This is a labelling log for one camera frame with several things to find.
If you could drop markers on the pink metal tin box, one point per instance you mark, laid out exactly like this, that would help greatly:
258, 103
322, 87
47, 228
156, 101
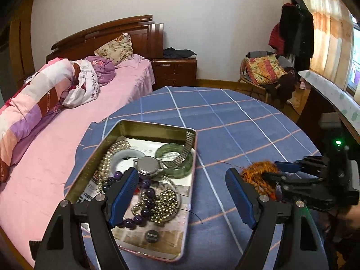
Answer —
146, 130

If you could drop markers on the wooden nightstand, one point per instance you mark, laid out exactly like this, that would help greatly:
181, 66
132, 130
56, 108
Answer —
174, 71

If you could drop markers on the pink patchwork quilt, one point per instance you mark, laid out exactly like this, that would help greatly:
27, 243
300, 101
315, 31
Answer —
25, 109

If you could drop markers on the red hanging jacket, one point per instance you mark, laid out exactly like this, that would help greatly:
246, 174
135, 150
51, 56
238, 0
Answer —
275, 39

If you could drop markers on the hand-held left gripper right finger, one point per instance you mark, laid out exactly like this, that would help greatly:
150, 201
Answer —
239, 197

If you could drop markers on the black hanging coats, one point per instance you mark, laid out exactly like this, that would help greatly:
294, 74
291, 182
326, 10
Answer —
298, 31

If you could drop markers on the wooden bed headboard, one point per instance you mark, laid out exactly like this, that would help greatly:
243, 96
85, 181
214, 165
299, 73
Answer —
112, 31

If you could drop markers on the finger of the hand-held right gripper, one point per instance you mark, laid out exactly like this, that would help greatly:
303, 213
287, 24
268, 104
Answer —
281, 180
285, 166

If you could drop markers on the dark brown garment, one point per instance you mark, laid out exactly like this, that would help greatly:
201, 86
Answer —
281, 88

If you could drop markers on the black thread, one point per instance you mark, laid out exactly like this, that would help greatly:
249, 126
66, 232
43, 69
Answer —
197, 216

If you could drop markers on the window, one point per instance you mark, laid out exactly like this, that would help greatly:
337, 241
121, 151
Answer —
355, 76

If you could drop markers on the beige striped curtain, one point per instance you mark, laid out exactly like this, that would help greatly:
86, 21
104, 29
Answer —
329, 33

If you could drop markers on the black round label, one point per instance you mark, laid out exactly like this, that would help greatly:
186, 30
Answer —
152, 235

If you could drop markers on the dark wooden desk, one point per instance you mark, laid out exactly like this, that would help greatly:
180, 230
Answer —
315, 109

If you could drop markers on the floral pillow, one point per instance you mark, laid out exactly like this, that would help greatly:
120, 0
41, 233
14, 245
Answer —
115, 47

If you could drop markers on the wooden chair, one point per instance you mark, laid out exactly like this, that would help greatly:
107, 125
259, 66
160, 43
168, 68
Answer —
247, 83

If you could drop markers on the colourful patterned cushion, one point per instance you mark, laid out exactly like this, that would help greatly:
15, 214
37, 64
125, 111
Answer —
264, 69

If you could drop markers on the green jade bangle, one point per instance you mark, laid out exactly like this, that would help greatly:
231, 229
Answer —
174, 171

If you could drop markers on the purple garment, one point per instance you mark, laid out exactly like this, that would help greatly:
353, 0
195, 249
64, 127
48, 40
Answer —
102, 69

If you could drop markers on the white jade bangle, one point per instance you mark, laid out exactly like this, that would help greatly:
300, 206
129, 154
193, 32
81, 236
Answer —
123, 154

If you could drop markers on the person's right forearm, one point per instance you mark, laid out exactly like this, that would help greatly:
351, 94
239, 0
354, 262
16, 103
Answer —
348, 222

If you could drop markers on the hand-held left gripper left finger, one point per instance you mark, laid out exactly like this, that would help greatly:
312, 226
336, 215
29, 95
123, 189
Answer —
123, 194

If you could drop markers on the white floral cloth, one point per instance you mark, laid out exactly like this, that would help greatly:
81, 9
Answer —
84, 87

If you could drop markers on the pale green-spotted desk cover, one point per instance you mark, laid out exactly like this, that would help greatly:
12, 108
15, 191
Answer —
329, 92

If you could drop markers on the blue plaid blanket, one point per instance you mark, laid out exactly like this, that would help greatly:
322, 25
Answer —
225, 112

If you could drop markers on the silver wristwatch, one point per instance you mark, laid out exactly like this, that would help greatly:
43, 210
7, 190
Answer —
147, 165

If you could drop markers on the dark folded clothes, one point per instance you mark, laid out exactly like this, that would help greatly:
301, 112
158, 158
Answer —
178, 53

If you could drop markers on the newspaper liner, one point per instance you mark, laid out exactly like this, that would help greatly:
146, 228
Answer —
168, 239

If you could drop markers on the wooden wardrobe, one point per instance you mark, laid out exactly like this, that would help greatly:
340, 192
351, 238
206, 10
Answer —
21, 42

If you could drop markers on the bed with pink sheet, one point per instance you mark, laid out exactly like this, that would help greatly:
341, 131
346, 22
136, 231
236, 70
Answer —
70, 135

